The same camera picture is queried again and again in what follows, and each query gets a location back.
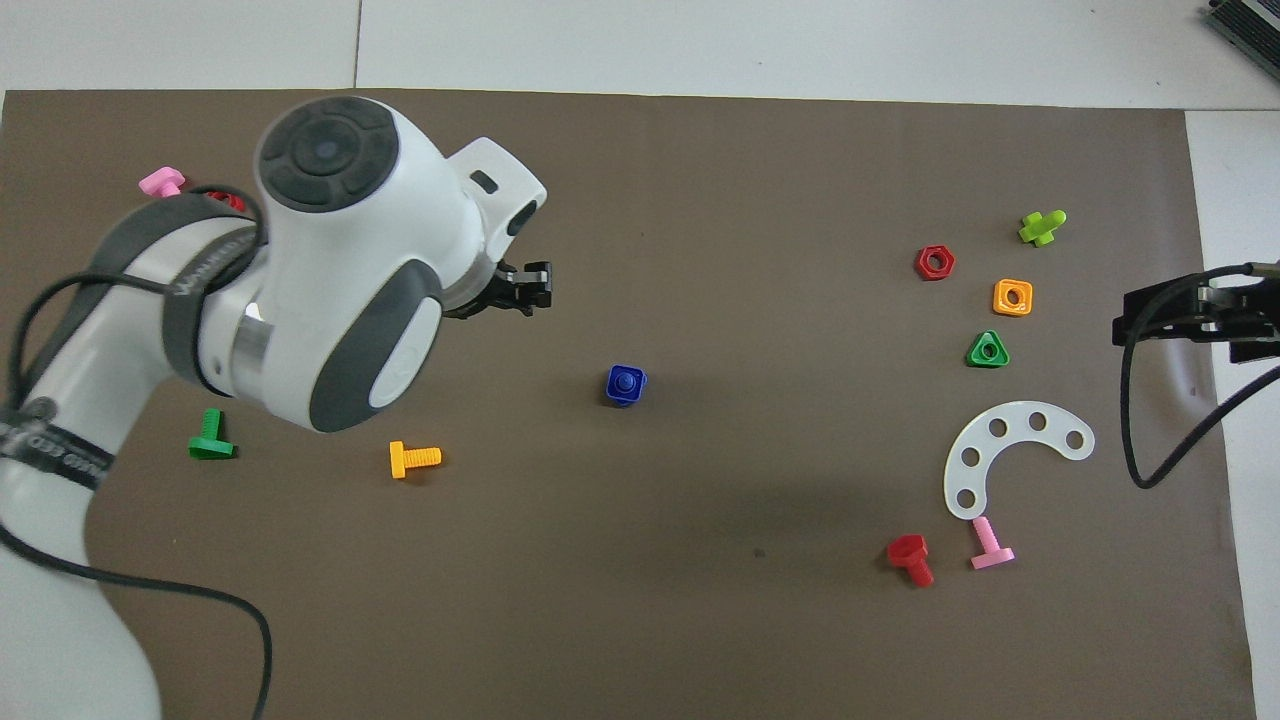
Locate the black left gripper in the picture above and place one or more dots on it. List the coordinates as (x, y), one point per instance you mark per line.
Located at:
(485, 295)

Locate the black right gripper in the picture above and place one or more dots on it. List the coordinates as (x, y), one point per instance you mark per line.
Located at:
(1180, 315)

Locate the blue square nut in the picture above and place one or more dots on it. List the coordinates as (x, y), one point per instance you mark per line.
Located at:
(612, 372)

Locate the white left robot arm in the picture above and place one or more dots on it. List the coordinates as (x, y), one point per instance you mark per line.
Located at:
(330, 300)

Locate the lime cross-head screw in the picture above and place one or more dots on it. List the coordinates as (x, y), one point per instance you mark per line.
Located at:
(1040, 230)

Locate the orange square nut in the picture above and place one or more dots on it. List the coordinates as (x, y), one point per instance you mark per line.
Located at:
(999, 303)

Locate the orange plastic screw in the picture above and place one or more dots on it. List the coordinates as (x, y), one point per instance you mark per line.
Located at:
(402, 460)

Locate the green triangular nut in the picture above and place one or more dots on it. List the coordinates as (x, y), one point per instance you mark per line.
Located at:
(975, 360)

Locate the red hexagonal nut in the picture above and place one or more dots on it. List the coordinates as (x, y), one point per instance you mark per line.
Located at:
(922, 266)
(238, 200)

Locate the pink plastic screw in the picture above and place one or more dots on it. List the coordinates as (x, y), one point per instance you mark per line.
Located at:
(160, 182)
(990, 552)

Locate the green plastic screw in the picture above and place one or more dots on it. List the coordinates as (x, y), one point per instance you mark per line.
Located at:
(211, 445)

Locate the red plastic screw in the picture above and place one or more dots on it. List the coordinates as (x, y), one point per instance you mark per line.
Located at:
(908, 552)

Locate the white curved perforated strip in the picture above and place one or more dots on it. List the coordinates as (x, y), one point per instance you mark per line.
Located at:
(1017, 422)

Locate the brown table mat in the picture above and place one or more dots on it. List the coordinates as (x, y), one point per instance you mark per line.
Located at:
(800, 180)

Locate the black ribbed device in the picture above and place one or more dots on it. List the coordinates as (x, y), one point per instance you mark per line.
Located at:
(1250, 25)

